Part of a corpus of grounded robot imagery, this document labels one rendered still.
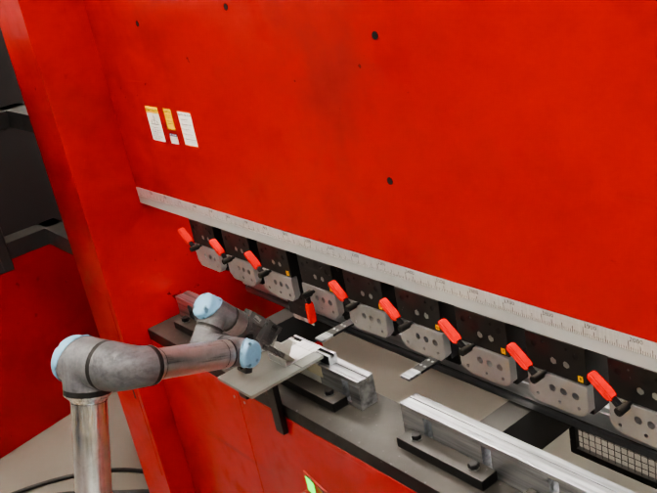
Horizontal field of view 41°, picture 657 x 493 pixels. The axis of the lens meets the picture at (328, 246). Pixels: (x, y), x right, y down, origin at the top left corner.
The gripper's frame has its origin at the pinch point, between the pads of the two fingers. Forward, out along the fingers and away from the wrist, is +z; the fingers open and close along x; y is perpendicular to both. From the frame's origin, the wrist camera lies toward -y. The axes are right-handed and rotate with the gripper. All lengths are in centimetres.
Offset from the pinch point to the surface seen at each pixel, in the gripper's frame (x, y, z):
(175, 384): 74, -25, 24
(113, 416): 191, -59, 83
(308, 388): -5.7, -4.7, 9.4
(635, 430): -115, 15, -12
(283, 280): -0.1, 19.4, -13.8
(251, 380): -0.8, -10.0, -7.6
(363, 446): -37.3, -12.0, 7.0
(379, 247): -46, 32, -29
